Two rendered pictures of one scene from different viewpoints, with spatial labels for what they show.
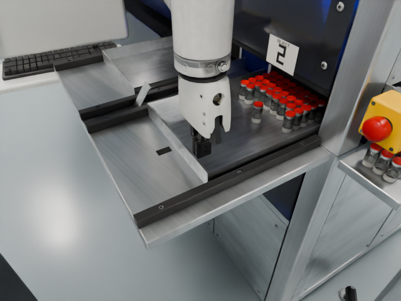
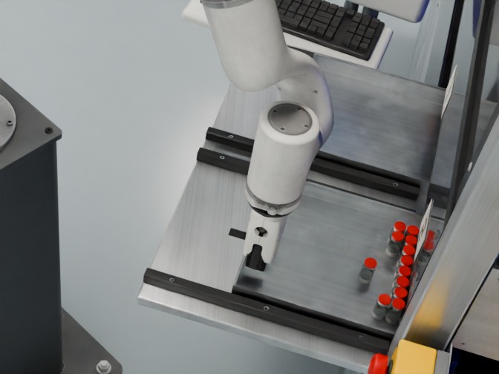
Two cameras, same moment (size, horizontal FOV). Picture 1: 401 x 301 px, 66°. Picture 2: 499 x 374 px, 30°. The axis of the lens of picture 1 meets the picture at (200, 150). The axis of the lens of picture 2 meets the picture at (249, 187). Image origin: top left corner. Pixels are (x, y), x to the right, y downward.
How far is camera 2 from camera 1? 1.02 m
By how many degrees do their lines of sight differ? 27
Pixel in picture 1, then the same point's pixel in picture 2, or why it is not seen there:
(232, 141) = (309, 277)
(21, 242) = (104, 195)
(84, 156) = not seen: hidden behind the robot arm
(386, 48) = (433, 303)
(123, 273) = (180, 341)
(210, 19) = (266, 174)
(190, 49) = (250, 180)
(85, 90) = (246, 99)
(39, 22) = not seen: outside the picture
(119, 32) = (405, 10)
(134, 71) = not seen: hidden behind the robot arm
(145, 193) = (178, 259)
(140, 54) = (365, 84)
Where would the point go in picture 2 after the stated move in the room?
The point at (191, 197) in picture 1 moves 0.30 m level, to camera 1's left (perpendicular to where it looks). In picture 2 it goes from (201, 292) to (83, 178)
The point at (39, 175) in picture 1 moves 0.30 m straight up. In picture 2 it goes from (196, 113) to (206, 41)
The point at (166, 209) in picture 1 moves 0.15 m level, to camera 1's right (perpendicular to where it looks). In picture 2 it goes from (174, 285) to (238, 349)
